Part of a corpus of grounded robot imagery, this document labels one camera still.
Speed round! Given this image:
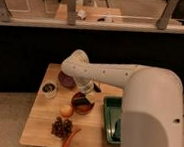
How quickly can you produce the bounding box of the black eraser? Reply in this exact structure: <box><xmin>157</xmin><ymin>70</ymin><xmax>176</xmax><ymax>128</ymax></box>
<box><xmin>74</xmin><ymin>97</ymin><xmax>88</xmax><ymax>106</ymax></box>

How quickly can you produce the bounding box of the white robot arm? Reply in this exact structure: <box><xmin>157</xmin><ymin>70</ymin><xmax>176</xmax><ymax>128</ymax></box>
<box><xmin>61</xmin><ymin>49</ymin><xmax>184</xmax><ymax>147</ymax></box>

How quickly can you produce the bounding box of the red bowl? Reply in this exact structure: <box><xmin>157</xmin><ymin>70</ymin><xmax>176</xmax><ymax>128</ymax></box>
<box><xmin>71</xmin><ymin>92</ymin><xmax>95</xmax><ymax>115</ymax></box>

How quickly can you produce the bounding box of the small black object on table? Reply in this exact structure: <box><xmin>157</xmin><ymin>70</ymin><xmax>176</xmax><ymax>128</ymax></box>
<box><xmin>93</xmin><ymin>83</ymin><xmax>101</xmax><ymax>93</ymax></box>

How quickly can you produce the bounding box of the orange fruit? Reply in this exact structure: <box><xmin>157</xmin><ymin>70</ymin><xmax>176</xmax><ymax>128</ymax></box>
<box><xmin>59</xmin><ymin>104</ymin><xmax>74</xmax><ymax>117</ymax></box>

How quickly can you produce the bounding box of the green tray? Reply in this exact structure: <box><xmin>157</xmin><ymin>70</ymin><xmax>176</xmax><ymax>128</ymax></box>
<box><xmin>103</xmin><ymin>96</ymin><xmax>122</xmax><ymax>145</ymax></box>

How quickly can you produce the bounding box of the white cup with dark contents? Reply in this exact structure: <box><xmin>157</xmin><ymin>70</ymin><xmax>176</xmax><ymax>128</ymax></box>
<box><xmin>42</xmin><ymin>82</ymin><xmax>57</xmax><ymax>99</ymax></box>

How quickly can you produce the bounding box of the dark grape bunch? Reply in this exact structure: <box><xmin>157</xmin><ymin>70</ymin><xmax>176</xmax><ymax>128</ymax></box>
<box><xmin>51</xmin><ymin>116</ymin><xmax>73</xmax><ymax>139</ymax></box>

